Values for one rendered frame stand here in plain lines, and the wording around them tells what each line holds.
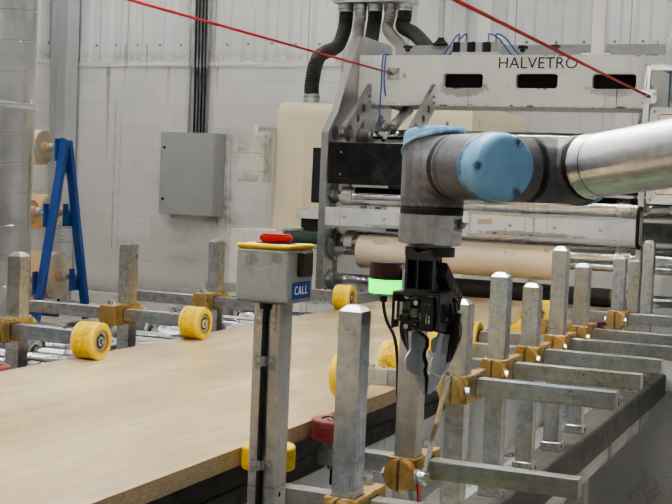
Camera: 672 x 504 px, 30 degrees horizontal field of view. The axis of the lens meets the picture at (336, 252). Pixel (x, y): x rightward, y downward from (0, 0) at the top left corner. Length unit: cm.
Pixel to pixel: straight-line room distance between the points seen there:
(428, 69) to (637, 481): 175
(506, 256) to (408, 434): 263
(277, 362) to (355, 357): 26
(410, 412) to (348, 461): 25
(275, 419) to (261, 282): 17
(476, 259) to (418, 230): 286
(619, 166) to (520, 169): 13
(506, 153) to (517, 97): 322
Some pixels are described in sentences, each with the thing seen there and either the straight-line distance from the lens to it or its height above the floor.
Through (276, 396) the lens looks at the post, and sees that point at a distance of 150.
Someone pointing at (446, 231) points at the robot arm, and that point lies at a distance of 175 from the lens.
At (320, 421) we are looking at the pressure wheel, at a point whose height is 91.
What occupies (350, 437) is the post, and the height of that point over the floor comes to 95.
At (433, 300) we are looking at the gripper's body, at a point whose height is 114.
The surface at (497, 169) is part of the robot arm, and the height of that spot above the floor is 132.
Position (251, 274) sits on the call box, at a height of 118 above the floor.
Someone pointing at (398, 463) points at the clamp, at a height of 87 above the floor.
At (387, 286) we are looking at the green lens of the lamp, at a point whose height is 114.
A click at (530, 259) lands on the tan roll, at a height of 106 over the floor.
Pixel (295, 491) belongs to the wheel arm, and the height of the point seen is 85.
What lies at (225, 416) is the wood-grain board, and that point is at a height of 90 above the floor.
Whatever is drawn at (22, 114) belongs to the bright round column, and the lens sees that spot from 598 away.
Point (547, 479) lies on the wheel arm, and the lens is 199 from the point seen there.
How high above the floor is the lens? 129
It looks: 3 degrees down
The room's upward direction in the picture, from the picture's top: 2 degrees clockwise
